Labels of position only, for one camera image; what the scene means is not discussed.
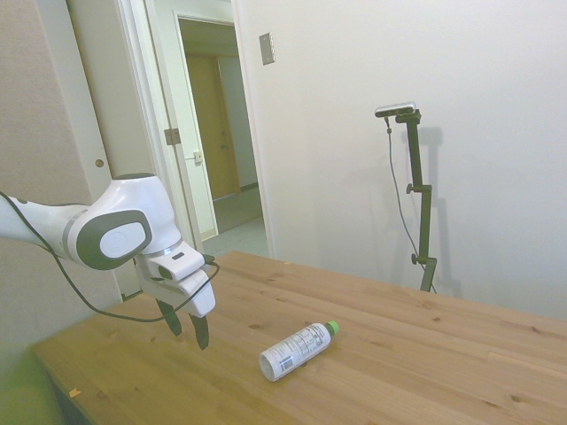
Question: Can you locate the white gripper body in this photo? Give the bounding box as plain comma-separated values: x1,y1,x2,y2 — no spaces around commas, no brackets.
135,255,217,319

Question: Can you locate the black camera stand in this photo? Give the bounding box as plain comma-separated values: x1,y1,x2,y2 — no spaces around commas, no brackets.
394,110,439,294

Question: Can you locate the white green-capped water bottle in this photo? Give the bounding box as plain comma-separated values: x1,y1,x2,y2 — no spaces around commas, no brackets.
258,320,342,383

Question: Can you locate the blurry green object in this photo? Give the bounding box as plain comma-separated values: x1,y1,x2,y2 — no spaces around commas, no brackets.
0,347,61,425

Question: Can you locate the silver exterior camera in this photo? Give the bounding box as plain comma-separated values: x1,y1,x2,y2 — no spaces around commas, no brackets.
374,101,419,120

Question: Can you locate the white door frame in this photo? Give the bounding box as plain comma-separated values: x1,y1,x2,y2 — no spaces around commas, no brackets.
115,0,278,303

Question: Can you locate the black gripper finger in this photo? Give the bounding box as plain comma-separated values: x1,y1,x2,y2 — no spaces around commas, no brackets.
155,299,184,338
185,311,212,352

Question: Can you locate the brown wooden hallway door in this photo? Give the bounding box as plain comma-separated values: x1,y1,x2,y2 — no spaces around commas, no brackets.
185,51,243,201

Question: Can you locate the white open door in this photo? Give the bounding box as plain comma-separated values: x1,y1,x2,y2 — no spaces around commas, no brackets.
149,12,221,243

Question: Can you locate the grey wall switch plate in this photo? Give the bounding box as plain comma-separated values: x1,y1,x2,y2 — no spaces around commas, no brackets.
258,31,277,67

